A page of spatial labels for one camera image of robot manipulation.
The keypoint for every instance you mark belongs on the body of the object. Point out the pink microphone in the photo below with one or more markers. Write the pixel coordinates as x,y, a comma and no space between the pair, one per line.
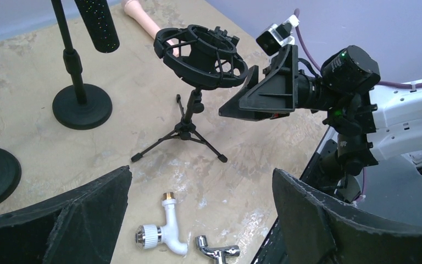
135,10

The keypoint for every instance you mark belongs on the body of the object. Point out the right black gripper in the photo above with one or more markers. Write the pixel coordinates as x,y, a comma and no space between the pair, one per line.
283,89

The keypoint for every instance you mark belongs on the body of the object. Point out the black microphone silver grille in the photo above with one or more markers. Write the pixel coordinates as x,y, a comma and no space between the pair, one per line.
99,23

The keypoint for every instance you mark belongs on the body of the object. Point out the black tripod shock-mount stand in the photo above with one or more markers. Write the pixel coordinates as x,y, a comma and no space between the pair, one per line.
206,59

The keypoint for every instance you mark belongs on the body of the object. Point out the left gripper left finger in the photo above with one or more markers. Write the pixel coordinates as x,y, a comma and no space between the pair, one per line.
78,226

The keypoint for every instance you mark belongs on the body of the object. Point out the chrome metal faucet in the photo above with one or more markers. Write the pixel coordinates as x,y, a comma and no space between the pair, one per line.
218,254

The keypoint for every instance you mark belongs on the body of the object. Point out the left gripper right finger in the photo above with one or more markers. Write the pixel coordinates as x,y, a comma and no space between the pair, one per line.
363,237

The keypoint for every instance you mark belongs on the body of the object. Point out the white plastic tap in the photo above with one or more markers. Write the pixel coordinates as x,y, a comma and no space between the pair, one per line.
149,236

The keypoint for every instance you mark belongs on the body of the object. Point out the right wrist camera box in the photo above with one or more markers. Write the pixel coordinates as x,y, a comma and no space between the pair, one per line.
277,36

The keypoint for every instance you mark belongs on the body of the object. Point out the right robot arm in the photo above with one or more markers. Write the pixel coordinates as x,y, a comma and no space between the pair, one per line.
374,120

